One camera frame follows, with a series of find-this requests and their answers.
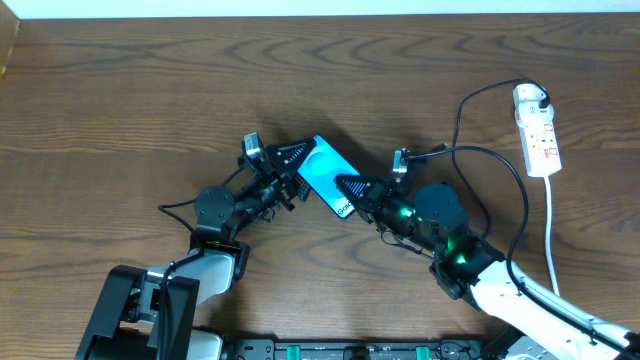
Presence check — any blue Samsung Galaxy smartphone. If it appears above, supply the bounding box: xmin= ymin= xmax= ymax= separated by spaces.
xmin=298 ymin=135 xmax=359 ymax=219

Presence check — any black USB charging cable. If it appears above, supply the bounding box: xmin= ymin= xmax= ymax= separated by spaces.
xmin=424 ymin=77 xmax=552 ymax=240

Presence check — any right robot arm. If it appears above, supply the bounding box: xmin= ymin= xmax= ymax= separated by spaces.
xmin=335 ymin=175 xmax=639 ymax=359

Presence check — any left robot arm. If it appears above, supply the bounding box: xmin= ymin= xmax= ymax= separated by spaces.
xmin=76 ymin=133 xmax=316 ymax=359

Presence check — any white charger plug adapter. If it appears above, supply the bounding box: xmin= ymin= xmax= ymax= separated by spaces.
xmin=512 ymin=83 xmax=550 ymax=109

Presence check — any white power strip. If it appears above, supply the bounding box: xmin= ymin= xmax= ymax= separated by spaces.
xmin=515 ymin=101 xmax=562 ymax=178

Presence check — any white power strip cord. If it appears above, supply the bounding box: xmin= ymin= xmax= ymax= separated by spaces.
xmin=543 ymin=174 xmax=561 ymax=297

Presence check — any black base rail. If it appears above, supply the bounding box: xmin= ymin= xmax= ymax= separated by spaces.
xmin=220 ymin=339 xmax=486 ymax=360

